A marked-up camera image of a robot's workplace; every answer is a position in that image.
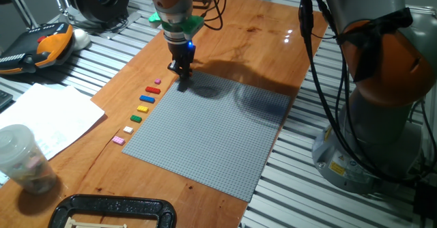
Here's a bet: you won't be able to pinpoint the orange black teach pendant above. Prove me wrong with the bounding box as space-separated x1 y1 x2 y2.
0 22 75 76

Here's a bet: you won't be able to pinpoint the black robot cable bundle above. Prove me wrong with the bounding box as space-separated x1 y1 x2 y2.
193 0 437 188

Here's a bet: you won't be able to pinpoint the gray Lego baseplate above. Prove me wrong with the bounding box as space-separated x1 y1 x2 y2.
122 70 292 203

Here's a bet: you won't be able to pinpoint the black keyboard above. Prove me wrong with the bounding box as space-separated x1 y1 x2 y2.
0 89 14 113

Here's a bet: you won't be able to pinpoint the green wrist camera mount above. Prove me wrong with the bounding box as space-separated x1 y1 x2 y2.
148 11 206 40

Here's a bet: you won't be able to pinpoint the clear plastic cup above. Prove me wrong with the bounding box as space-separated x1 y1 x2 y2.
0 124 58 195

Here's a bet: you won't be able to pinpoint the black metal C-clamp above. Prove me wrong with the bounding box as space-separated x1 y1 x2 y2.
47 193 178 228

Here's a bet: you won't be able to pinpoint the glossy wooden board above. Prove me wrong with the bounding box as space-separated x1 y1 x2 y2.
0 0 328 228

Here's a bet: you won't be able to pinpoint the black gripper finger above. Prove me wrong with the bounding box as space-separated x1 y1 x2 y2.
183 47 197 79
167 59 187 79

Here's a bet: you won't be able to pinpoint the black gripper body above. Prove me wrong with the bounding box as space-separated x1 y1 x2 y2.
167 38 197 62

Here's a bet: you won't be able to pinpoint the white paper sheets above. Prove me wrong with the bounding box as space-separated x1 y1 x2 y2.
0 83 106 161

